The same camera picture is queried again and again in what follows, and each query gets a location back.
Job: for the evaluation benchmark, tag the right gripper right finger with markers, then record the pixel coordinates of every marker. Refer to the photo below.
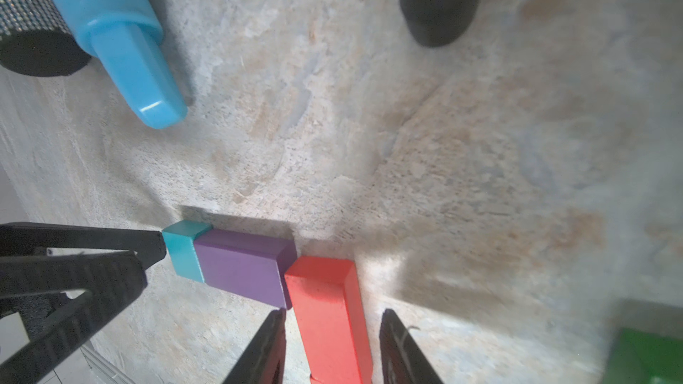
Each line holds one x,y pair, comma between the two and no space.
402,359

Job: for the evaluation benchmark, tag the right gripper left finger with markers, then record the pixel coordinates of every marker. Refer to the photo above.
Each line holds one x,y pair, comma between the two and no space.
263,361

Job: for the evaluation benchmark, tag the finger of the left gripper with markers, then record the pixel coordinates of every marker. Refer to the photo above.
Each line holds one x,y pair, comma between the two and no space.
109,282
23,239

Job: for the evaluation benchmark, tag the teal square block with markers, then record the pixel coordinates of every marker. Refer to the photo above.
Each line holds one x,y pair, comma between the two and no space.
179,240

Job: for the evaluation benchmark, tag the red block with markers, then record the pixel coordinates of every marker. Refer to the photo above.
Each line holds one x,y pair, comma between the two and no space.
326,297

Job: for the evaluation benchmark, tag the dark purple block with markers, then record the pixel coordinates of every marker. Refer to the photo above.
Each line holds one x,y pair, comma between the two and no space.
251,266

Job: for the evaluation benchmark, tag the green square block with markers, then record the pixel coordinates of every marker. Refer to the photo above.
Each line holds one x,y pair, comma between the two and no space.
640,357

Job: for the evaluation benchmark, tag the glittery silver microphone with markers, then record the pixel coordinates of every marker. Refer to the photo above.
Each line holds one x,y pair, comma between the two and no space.
35,40

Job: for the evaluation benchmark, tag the blue microphone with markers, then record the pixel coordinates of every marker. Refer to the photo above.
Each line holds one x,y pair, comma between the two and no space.
125,35

